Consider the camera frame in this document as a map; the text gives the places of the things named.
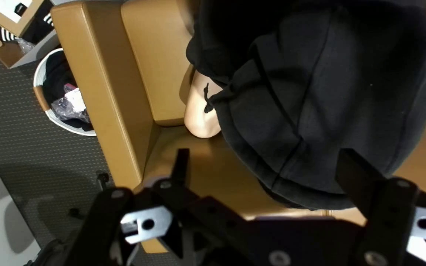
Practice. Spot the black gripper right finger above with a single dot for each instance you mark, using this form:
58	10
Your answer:
395	222

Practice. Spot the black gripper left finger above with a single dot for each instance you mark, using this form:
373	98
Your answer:
109	211

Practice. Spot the black hoodie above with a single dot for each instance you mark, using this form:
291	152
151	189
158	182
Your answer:
331	98

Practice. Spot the seated person with black hair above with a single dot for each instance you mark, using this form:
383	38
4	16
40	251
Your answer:
200	118

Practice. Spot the white round laundry basket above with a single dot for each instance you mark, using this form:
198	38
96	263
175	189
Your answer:
65	93

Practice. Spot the tan leather sofa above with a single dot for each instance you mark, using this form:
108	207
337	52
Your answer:
99	74

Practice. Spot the open cardboard box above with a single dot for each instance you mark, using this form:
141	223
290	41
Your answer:
10	15

